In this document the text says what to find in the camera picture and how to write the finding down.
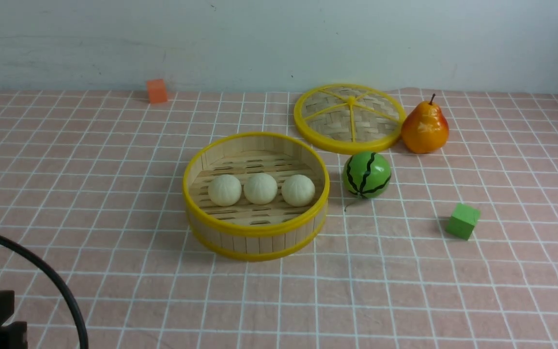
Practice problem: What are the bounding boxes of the green foam cube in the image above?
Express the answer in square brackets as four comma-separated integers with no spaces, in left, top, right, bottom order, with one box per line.
[445,203,481,240]

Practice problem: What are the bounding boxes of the orange foam cube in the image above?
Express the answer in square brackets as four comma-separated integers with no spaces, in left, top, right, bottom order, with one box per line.
[146,78,169,104]

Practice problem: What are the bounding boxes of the orange toy pear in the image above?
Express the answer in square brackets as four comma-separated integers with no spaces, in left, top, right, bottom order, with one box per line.
[401,94,450,154]

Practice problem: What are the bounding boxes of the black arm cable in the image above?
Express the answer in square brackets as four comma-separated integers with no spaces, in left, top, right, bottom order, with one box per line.
[0,226,90,349]

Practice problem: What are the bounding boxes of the pink checkered tablecloth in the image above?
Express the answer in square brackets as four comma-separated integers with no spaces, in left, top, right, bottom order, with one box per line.
[0,91,558,349]

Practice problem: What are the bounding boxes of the white bun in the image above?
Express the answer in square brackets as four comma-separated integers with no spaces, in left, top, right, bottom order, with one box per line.
[281,174,316,207]
[208,174,242,207]
[243,173,278,205]

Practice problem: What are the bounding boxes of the woven bamboo steamer lid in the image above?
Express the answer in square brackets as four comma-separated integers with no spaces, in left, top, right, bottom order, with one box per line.
[293,83,406,155]

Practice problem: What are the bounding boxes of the green toy watermelon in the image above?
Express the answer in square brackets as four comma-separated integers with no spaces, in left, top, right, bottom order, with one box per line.
[342,152,392,199]

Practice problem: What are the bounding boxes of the bamboo steamer tray yellow rim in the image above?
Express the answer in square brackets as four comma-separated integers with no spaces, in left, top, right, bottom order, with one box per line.
[182,132,330,261]

